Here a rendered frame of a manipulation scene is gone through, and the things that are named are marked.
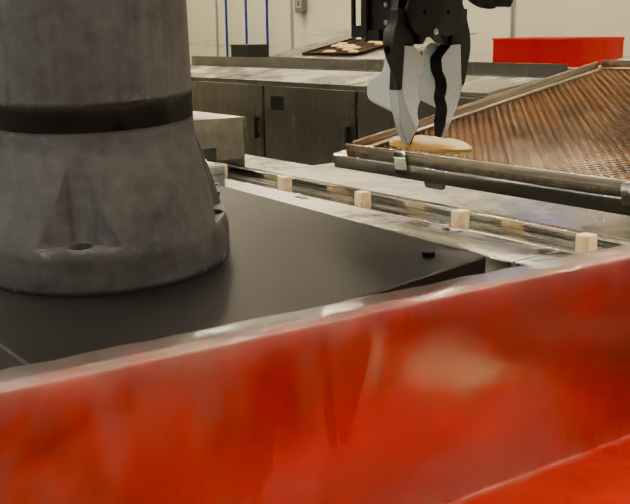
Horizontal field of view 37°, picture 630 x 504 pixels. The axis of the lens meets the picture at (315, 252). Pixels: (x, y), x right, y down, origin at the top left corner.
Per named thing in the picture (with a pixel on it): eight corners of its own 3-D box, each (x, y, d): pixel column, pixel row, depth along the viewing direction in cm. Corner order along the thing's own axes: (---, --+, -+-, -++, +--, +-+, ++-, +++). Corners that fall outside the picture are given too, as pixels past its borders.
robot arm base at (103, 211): (69, 317, 48) (49, 122, 45) (-70, 260, 57) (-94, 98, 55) (280, 249, 58) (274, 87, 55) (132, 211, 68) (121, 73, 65)
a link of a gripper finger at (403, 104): (375, 141, 92) (386, 45, 91) (417, 145, 88) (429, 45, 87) (351, 138, 91) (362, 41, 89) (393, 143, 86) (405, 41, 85)
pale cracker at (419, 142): (379, 145, 92) (379, 133, 92) (407, 142, 94) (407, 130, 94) (452, 154, 84) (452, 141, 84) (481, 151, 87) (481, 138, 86)
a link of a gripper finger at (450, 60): (426, 131, 96) (416, 40, 94) (468, 135, 92) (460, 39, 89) (404, 138, 95) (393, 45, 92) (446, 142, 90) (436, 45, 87)
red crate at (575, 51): (490, 65, 455) (490, 38, 452) (534, 63, 478) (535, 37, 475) (580, 67, 418) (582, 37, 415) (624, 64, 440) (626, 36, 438)
